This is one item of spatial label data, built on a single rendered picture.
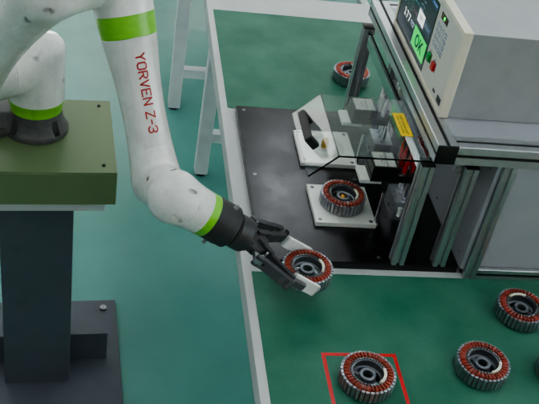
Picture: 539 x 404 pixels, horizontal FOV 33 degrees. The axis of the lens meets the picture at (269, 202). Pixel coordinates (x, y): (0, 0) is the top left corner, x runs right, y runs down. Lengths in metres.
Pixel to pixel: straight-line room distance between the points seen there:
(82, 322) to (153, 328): 0.22
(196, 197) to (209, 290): 1.31
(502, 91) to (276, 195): 0.60
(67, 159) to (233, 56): 0.85
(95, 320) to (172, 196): 1.21
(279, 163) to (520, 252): 0.64
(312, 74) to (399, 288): 0.95
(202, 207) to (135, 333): 1.17
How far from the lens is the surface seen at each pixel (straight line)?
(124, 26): 1.77
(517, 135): 2.00
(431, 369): 1.91
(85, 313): 2.91
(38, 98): 2.12
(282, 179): 2.26
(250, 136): 2.40
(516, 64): 1.96
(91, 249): 3.15
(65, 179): 2.09
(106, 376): 2.73
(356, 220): 2.16
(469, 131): 1.96
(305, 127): 1.93
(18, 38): 1.79
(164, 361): 2.80
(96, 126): 2.25
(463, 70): 1.93
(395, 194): 2.21
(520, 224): 2.10
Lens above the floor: 2.08
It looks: 37 degrees down
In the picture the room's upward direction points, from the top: 11 degrees clockwise
